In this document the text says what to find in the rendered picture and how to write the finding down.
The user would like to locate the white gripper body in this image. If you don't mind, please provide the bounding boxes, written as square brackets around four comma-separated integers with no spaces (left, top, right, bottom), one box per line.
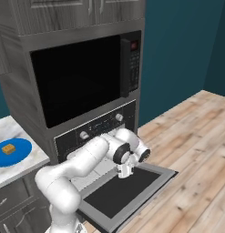
[116,164,135,180]

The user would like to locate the grey-framed black oven door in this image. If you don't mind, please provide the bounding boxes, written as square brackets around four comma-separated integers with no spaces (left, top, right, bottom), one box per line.
[76,162,179,233]

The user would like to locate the black built-in oven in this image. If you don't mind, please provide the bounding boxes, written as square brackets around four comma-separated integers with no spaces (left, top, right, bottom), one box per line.
[53,99,138,190]

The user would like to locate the black microwave oven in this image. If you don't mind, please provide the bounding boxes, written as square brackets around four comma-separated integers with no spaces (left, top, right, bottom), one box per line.
[29,29,142,130]

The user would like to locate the blue round plate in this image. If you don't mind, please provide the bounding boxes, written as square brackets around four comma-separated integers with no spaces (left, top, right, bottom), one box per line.
[0,137,33,168]

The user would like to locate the grey lower cupboard door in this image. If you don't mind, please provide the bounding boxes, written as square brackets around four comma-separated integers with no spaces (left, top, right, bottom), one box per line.
[0,196,54,233]

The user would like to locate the grey wooden cupboard door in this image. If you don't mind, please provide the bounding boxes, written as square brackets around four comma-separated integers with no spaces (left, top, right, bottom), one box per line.
[95,0,147,25]
[13,0,97,36]

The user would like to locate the grey drawer front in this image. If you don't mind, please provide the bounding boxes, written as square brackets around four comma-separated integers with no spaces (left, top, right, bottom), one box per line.
[0,177,32,214]

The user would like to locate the small brown block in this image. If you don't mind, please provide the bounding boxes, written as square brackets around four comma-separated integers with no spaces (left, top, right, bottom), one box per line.
[1,144,16,156]

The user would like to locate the grey wooden tall cabinet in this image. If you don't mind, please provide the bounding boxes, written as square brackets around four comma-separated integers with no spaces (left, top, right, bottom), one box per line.
[0,0,147,171]

